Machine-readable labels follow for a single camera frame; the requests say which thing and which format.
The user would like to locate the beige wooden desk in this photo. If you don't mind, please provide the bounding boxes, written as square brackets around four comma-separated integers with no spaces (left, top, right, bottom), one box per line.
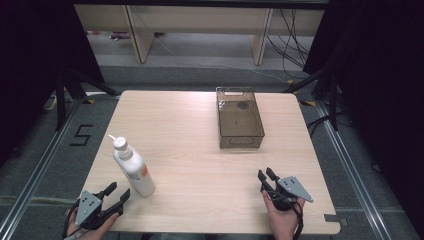
[73,4,326,67]

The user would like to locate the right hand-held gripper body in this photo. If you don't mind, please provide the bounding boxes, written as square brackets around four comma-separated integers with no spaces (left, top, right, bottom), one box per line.
[260,175,314,212]

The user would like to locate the bundle of black floor cables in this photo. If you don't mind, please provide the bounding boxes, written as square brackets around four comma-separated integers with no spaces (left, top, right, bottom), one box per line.
[266,8,311,80]

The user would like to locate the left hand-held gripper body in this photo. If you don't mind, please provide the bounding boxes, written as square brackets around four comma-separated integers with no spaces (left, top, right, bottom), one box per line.
[74,189,125,231]

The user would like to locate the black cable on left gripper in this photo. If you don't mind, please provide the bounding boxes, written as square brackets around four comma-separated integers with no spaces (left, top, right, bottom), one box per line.
[61,199,83,240]

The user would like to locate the black curtain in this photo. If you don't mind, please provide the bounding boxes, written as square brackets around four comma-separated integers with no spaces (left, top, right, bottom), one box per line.
[0,0,106,168]
[302,0,424,231]

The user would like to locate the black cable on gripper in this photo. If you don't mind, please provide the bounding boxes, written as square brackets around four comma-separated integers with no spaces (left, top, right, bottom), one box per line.
[266,189,305,240]
[61,199,83,240]

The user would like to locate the black metal stand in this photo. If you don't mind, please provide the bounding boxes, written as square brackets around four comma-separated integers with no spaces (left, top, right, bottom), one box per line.
[54,66,122,132]
[282,63,344,132]

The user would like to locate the person's left hand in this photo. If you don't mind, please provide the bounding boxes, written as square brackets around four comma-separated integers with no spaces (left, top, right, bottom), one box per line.
[66,209,120,240]

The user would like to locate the white floor cable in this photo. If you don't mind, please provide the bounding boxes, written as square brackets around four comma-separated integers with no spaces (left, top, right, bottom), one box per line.
[152,34,294,85]

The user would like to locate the transparent brown plastic basket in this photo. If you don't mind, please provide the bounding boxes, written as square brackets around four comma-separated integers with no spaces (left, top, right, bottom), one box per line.
[215,86,266,150]

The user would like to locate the person's right hand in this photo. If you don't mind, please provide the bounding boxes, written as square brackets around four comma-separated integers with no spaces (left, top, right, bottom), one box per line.
[261,189,307,240]

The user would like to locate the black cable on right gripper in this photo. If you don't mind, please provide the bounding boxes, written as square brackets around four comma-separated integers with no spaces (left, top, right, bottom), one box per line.
[266,189,305,240]

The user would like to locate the white pump bottle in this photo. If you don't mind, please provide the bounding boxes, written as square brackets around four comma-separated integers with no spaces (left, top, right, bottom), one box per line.
[107,134,157,198]

